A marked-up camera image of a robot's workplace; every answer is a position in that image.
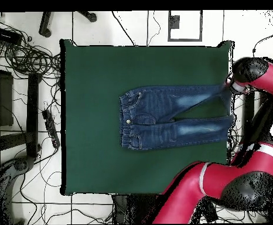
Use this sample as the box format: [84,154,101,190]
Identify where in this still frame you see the blue denim jeans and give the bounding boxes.
[118,83,235,151]

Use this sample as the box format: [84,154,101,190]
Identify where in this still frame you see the black power strip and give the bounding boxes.
[200,199,219,223]
[42,110,61,149]

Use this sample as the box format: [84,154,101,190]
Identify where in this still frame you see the dark green table cloth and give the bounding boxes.
[59,39,235,197]

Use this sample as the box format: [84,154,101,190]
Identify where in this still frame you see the black chair leg with caster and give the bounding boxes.
[78,10,98,23]
[38,11,53,38]

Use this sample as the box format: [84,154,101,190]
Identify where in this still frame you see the black stand frame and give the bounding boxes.
[0,53,43,162]
[243,91,268,141]

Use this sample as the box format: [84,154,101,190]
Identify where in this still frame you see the grey square frame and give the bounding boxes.
[167,10,203,42]

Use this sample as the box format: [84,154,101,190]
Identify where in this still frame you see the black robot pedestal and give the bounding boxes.
[112,194,161,224]

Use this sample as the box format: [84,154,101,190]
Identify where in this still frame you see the tangle of black cables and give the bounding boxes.
[0,17,62,80]

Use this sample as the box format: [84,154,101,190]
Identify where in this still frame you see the black box with cables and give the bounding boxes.
[0,26,23,45]

